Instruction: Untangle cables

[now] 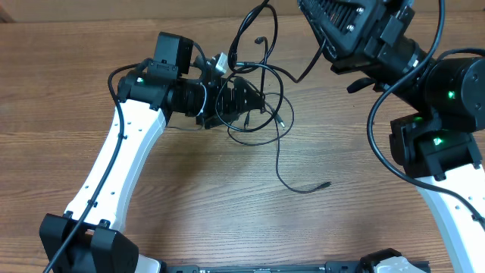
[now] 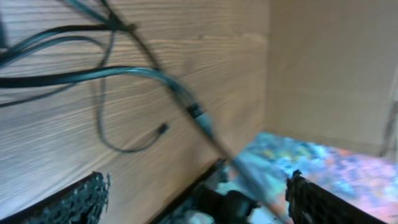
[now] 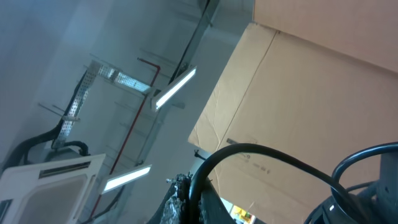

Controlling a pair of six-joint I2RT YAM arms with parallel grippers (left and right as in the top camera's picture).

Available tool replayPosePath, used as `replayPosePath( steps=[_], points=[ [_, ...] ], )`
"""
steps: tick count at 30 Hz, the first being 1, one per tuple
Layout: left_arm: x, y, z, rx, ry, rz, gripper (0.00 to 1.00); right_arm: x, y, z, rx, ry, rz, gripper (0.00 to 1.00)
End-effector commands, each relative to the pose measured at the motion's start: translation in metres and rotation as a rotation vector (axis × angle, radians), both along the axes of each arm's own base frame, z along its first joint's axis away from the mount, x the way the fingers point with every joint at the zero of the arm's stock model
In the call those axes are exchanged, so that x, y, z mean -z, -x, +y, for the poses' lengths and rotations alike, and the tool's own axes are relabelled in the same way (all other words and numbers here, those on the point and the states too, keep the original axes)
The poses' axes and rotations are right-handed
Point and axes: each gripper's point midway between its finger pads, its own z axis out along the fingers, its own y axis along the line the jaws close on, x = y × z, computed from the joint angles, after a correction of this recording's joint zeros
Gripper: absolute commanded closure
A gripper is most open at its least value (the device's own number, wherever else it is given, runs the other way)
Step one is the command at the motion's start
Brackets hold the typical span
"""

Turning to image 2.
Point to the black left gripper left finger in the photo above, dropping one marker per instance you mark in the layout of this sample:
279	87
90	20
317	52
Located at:
80	203

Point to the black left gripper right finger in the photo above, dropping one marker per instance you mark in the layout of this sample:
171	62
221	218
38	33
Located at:
311	204

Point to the cardboard back wall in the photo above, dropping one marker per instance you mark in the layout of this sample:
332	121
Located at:
332	71

